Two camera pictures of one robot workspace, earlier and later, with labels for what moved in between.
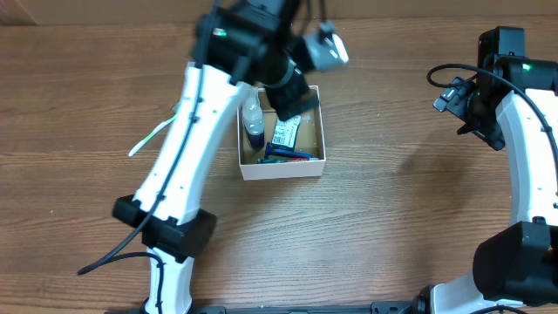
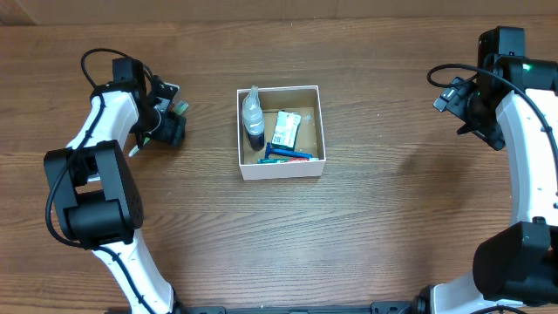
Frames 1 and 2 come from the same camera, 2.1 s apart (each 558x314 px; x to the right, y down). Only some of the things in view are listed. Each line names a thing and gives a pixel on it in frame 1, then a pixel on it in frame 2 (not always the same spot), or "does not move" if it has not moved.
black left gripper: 281,98 → 174,128
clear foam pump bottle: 253,119 does not move
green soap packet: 285,131 does not move
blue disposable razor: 270,152 does not move
